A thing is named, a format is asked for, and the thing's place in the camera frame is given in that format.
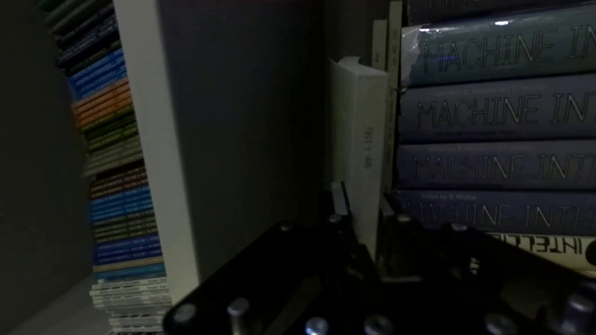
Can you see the teal glossy Machine Intelligence book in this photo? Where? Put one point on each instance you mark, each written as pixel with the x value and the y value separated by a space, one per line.
pixel 496 53

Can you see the orange journal volumes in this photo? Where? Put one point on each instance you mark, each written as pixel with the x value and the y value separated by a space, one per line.
pixel 103 105

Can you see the dark green journal volumes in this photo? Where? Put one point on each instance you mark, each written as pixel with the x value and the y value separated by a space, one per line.
pixel 123 228

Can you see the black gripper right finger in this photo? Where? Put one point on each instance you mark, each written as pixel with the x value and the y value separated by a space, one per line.
pixel 392 226

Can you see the blue journal volumes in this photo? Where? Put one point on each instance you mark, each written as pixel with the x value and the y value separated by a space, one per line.
pixel 127 250
pixel 121 205
pixel 95 75

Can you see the white journal volumes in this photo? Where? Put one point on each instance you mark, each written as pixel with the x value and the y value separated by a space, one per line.
pixel 131 297

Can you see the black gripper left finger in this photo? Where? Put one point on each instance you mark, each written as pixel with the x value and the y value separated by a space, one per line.
pixel 338 215

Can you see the grey metal bookshelf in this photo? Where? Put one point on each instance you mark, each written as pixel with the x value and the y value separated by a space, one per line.
pixel 155 124

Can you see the dark brown journal volumes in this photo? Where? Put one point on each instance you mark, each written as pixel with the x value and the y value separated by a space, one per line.
pixel 120 179

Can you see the cream Machine Intelligence 2 book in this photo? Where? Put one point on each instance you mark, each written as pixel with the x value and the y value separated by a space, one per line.
pixel 546 250

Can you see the pale cream book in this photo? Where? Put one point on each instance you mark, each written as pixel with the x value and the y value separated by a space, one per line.
pixel 360 142

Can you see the teal blue journal volume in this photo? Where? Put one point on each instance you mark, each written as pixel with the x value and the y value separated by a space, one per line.
pixel 131 272

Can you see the cream thin flat book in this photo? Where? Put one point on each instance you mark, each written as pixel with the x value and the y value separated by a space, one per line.
pixel 378 43
pixel 393 94

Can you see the black white patterned journal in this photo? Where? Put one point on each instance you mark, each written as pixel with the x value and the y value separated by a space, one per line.
pixel 140 325

